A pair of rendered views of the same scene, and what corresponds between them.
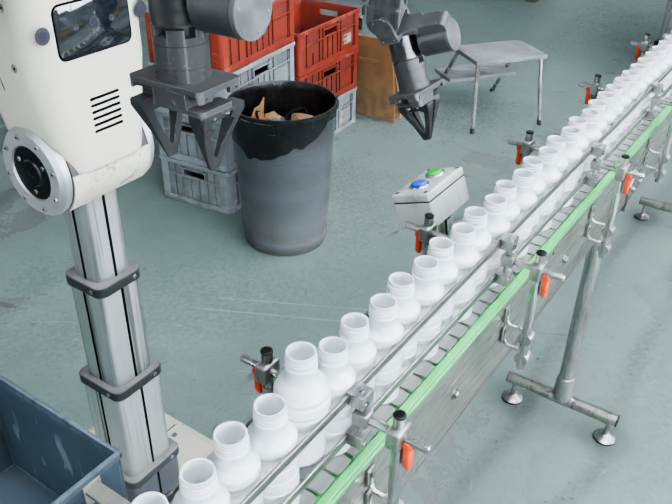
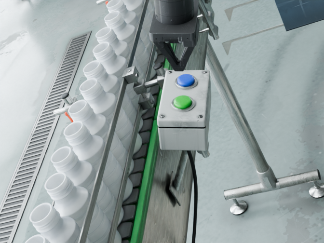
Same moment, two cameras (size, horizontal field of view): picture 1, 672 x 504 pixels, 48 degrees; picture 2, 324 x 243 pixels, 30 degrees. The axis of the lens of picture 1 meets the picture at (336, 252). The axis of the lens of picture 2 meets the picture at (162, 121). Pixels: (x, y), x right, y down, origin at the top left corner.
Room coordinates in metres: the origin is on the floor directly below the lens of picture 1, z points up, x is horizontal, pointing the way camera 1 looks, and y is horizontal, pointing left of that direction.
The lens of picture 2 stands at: (2.14, -0.36, 1.66)
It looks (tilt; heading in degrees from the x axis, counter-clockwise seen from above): 34 degrees down; 171
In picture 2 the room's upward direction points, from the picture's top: 30 degrees counter-clockwise
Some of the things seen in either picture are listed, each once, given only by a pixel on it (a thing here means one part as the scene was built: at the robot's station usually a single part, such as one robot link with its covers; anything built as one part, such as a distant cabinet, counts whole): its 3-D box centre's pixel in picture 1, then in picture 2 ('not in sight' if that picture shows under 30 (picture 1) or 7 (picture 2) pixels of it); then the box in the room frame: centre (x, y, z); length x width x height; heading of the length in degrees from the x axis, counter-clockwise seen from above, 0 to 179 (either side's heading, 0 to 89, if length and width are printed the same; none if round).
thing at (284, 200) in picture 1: (284, 171); not in sight; (2.91, 0.22, 0.32); 0.45 x 0.45 x 0.64
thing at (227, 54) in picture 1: (223, 26); not in sight; (3.44, 0.52, 0.78); 0.61 x 0.41 x 0.22; 153
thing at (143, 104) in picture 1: (176, 118); not in sight; (0.78, 0.18, 1.44); 0.07 x 0.07 x 0.09; 56
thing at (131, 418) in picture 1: (132, 434); not in sight; (1.23, 0.45, 0.49); 0.13 x 0.13 x 0.40; 56
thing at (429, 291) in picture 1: (422, 307); (130, 33); (0.92, -0.13, 1.08); 0.06 x 0.06 x 0.17
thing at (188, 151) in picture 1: (228, 119); not in sight; (3.43, 0.53, 0.33); 0.61 x 0.41 x 0.22; 152
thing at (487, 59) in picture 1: (486, 78); not in sight; (4.43, -0.89, 0.21); 0.61 x 0.47 x 0.41; 19
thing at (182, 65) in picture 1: (182, 57); not in sight; (0.77, 0.16, 1.51); 0.10 x 0.07 x 0.07; 56
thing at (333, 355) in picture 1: (331, 396); not in sight; (0.73, 0.00, 1.08); 0.06 x 0.06 x 0.17
